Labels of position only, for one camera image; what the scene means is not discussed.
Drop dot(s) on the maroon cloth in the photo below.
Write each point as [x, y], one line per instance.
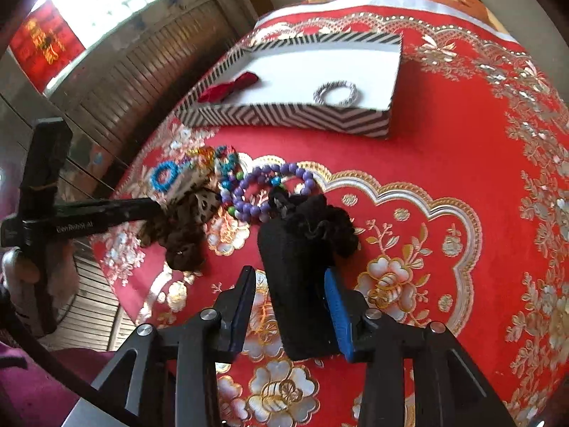
[35, 387]

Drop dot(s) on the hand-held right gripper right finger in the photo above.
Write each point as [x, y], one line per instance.
[338, 316]

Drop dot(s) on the red floral tablecloth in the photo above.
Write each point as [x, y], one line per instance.
[444, 142]

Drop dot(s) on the black scrunchie hair accessory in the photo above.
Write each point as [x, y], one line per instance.
[298, 275]

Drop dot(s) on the person's left hand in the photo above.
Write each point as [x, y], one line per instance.
[22, 267]

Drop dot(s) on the brown leopard print scrunchie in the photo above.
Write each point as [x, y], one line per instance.
[182, 235]

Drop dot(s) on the red window poster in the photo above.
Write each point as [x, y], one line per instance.
[40, 40]

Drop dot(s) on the red satin bow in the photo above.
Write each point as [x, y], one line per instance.
[240, 82]

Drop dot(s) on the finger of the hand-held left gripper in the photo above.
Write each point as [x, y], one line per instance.
[133, 209]

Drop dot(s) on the striped jewelry box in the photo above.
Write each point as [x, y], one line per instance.
[311, 66]

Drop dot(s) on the wooden slatted door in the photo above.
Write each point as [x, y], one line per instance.
[155, 66]

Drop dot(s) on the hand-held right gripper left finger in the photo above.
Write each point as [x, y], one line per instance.
[242, 316]

